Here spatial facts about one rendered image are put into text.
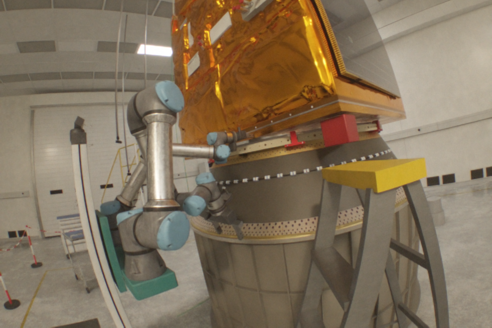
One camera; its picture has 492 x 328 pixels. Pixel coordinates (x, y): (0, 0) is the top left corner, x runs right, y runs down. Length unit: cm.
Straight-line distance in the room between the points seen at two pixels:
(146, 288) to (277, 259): 80
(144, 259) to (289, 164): 99
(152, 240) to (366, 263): 55
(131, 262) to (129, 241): 7
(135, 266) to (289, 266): 86
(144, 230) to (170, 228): 9
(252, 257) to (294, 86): 99
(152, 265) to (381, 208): 67
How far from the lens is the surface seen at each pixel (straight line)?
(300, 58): 120
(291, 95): 121
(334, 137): 115
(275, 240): 124
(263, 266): 139
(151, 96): 73
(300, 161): 138
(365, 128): 166
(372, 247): 53
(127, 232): 75
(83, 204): 85
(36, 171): 910
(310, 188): 131
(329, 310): 154
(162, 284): 80
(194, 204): 80
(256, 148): 145
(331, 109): 112
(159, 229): 63
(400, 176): 52
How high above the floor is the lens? 158
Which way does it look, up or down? 6 degrees up
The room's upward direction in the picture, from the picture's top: 10 degrees counter-clockwise
